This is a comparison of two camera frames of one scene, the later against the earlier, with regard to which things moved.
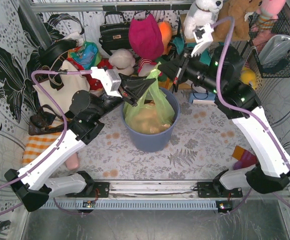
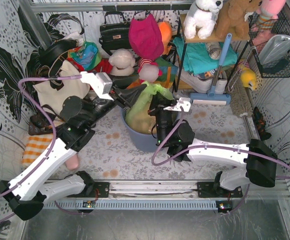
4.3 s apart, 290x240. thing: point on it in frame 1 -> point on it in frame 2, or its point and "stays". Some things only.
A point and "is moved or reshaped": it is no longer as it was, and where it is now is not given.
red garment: [94, 84] stays
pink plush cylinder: [72, 161] stays
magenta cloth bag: [146, 37] stays
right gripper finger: [171, 69] -> [158, 99]
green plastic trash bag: [154, 112] is moved or reshaped
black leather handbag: [115, 36] stays
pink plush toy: [268, 11] stays
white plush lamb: [123, 60] stays
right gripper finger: [172, 75] -> [156, 103]
